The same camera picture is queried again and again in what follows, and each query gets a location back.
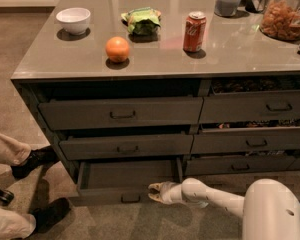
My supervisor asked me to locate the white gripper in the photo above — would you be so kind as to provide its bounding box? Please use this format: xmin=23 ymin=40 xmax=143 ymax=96
xmin=148 ymin=181 xmax=185 ymax=205

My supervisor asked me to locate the grey drawer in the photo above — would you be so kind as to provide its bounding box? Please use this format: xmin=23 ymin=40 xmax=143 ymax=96
xmin=38 ymin=97 xmax=202 ymax=130
xmin=191 ymin=124 xmax=300 ymax=154
xmin=184 ymin=150 xmax=300 ymax=177
xmin=60 ymin=134 xmax=193 ymax=160
xmin=70 ymin=158 xmax=182 ymax=206
xmin=199 ymin=77 xmax=300 ymax=123

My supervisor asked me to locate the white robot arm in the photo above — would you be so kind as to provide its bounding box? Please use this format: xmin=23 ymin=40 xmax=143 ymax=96
xmin=149 ymin=178 xmax=300 ymax=240

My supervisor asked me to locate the grey counter cabinet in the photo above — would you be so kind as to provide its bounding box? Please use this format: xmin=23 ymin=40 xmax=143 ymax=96
xmin=12 ymin=0 xmax=300 ymax=181

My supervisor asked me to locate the lower black shoe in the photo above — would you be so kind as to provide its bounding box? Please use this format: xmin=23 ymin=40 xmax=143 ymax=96
xmin=31 ymin=198 xmax=70 ymax=233

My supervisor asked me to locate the black shoe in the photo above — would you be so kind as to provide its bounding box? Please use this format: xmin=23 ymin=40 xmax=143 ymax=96
xmin=11 ymin=146 xmax=59 ymax=179
xmin=31 ymin=198 xmax=70 ymax=233

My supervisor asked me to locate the upper black shoe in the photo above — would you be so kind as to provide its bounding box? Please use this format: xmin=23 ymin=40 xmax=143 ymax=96
xmin=11 ymin=146 xmax=59 ymax=179

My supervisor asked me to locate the orange fruit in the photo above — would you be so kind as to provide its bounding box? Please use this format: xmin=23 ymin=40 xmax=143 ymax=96
xmin=105 ymin=37 xmax=130 ymax=63

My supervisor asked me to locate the black chair caster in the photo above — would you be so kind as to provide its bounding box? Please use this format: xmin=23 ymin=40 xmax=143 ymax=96
xmin=0 ymin=189 xmax=14 ymax=205

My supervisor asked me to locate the lower beige trouser leg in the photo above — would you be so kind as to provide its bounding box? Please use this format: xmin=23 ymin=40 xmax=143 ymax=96
xmin=0 ymin=208 xmax=36 ymax=240

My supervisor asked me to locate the beige trouser leg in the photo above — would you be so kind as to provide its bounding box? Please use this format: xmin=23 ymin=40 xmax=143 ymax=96
xmin=0 ymin=208 xmax=36 ymax=240
xmin=0 ymin=133 xmax=31 ymax=166

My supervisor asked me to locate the upper beige trouser leg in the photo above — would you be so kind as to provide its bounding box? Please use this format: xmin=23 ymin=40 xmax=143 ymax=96
xmin=0 ymin=133 xmax=31 ymax=166

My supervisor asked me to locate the red soda can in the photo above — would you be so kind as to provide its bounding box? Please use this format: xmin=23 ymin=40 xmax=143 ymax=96
xmin=183 ymin=11 xmax=206 ymax=52

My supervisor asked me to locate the green chip bag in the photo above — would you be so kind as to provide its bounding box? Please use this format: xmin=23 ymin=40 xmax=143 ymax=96
xmin=121 ymin=7 xmax=161 ymax=36

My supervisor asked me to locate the white ceramic bowl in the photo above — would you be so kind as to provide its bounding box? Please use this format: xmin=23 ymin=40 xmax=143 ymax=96
xmin=56 ymin=7 xmax=91 ymax=35

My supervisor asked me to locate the glass jar of snacks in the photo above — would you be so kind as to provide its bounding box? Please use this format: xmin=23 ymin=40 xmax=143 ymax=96
xmin=260 ymin=0 xmax=300 ymax=41

